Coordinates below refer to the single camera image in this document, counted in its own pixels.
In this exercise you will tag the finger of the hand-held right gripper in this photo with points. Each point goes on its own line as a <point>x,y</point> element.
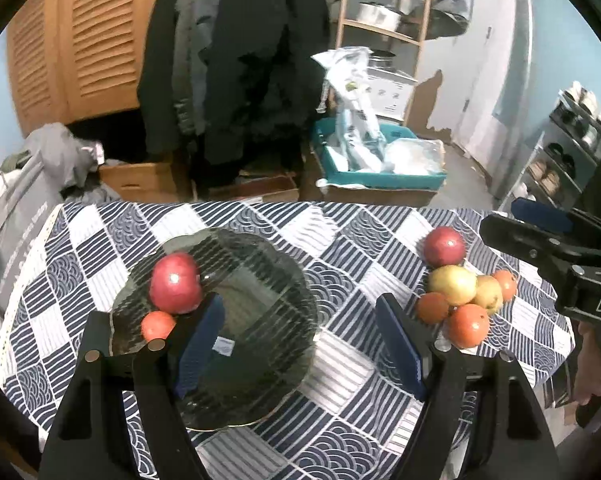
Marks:
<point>540,212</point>
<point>525,242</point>

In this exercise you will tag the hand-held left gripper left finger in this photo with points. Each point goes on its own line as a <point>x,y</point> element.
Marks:
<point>200,345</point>

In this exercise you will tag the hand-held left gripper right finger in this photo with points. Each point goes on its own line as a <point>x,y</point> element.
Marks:
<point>398,345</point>

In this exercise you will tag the ribbed glass plate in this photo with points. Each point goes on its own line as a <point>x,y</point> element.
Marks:
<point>260,310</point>

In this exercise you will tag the red apple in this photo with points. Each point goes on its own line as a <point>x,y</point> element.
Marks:
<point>175,282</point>
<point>445,246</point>

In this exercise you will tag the yellow apple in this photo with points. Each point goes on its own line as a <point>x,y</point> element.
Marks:
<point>490,295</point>
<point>452,285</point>

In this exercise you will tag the person's right hand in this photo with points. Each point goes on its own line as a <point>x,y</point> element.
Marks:
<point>587,365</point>

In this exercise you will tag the small orange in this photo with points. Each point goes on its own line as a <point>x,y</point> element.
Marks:
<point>156,326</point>
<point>507,285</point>

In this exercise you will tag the metal shoe rack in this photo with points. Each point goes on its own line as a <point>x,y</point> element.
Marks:
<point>545,160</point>

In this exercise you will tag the row of shoes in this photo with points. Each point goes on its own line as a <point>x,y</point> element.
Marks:
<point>580,125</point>

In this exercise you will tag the navy white patterned tablecloth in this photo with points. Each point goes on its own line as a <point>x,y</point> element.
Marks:
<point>350,255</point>

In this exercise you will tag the clear plastic bag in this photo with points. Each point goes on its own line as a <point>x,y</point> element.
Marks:
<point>415,156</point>

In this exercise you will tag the flat cardboard box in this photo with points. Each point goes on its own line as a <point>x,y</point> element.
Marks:
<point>260,191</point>

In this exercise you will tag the teal plastic crate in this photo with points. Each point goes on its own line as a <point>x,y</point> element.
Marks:
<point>340,165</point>

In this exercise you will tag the white appliance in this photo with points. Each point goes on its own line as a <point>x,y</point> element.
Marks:
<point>390,92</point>

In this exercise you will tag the grey fabric bag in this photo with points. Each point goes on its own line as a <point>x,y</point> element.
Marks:
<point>15,240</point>

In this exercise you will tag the printed white plastic bag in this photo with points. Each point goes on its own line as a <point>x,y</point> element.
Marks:
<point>353,105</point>

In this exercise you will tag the dark clothes bundle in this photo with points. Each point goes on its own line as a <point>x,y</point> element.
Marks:
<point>455,0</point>

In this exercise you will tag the grey clothing pile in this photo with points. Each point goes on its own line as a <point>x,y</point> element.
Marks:
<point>60,152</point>

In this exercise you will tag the wooden shelf rack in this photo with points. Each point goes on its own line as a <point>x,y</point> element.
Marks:
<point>420,5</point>

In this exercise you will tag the metal pot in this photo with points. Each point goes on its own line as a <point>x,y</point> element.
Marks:
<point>379,16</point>

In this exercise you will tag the black hanging coat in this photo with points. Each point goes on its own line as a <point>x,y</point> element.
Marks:
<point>265,60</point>

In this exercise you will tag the grey hanging coat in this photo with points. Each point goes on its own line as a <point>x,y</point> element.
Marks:
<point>195,45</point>

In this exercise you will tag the wooden louvered cabinet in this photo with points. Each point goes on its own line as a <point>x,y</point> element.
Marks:
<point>80,45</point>

